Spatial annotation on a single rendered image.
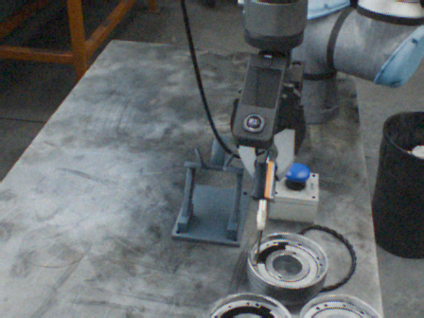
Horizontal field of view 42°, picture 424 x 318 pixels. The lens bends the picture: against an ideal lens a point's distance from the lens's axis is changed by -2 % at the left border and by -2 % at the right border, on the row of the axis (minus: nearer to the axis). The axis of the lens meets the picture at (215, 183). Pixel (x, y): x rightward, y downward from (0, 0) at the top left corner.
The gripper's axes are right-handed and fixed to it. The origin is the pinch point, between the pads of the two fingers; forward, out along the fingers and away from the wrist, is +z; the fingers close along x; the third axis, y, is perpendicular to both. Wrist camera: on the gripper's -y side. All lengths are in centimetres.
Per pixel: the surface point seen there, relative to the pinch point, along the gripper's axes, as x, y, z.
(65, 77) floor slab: 137, 185, 91
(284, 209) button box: -2.5, 3.8, 9.0
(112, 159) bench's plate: 28.6, 12.0, 10.0
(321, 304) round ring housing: -9.6, -14.4, 7.9
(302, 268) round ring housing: -6.6, -8.5, 8.2
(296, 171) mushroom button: -3.6, 6.7, 3.9
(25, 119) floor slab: 135, 138, 90
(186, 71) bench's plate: 26, 50, 12
